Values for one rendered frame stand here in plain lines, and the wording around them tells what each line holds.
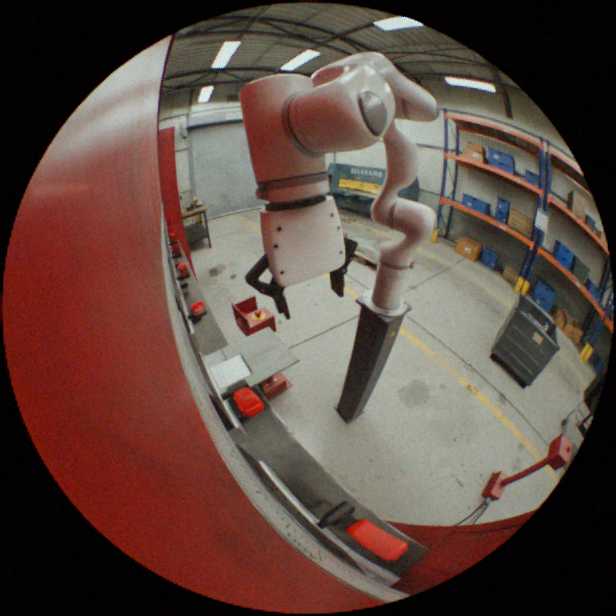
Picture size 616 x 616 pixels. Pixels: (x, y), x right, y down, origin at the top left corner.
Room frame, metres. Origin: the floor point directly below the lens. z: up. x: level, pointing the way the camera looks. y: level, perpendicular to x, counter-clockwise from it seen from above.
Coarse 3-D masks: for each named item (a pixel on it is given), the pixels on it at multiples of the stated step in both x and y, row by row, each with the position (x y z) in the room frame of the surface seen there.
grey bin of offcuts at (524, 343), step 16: (528, 304) 1.14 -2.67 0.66; (512, 320) 0.98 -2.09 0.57; (528, 320) 0.83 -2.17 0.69; (544, 320) 0.85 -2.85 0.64; (496, 336) 1.18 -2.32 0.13; (512, 336) 0.90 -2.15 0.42; (528, 336) 0.74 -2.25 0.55; (544, 336) 0.59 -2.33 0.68; (496, 352) 0.94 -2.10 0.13; (512, 352) 0.79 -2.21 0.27; (528, 352) 0.64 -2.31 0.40; (544, 352) 0.48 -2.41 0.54; (512, 368) 0.67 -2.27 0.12; (528, 368) 0.52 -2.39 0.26; (528, 384) 0.38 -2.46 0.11
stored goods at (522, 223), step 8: (464, 200) 4.33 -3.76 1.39; (472, 200) 4.15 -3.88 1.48; (480, 200) 3.96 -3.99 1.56; (504, 200) 3.57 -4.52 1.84; (472, 208) 4.11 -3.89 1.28; (480, 208) 3.94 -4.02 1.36; (488, 208) 4.05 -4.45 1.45; (496, 208) 3.73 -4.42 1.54; (504, 208) 3.56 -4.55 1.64; (496, 216) 3.71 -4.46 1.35; (504, 216) 3.52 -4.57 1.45; (512, 216) 3.36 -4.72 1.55; (520, 216) 3.17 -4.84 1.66; (504, 224) 3.47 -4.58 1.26; (512, 224) 3.32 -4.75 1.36; (520, 224) 3.14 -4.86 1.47; (528, 224) 2.95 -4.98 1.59; (528, 232) 2.92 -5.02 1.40
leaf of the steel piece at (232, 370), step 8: (240, 352) 0.39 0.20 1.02; (232, 360) 0.37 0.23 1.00; (240, 360) 0.38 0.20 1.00; (216, 368) 0.34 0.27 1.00; (224, 368) 0.34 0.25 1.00; (232, 368) 0.34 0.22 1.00; (240, 368) 0.35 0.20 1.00; (248, 368) 0.35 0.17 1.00; (224, 376) 0.31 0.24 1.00; (232, 376) 0.32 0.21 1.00; (240, 376) 0.32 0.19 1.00; (224, 384) 0.29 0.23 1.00
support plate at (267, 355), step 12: (252, 336) 0.48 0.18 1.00; (264, 336) 0.48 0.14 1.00; (276, 336) 0.48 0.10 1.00; (228, 348) 0.42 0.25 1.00; (240, 348) 0.43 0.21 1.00; (252, 348) 0.43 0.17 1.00; (264, 348) 0.43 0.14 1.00; (276, 348) 0.43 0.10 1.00; (288, 348) 0.43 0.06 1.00; (216, 360) 0.37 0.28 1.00; (252, 360) 0.38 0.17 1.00; (264, 360) 0.38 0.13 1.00; (276, 360) 0.38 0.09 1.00; (288, 360) 0.39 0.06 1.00; (264, 372) 0.34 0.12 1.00; (276, 372) 0.34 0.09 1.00; (252, 384) 0.30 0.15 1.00
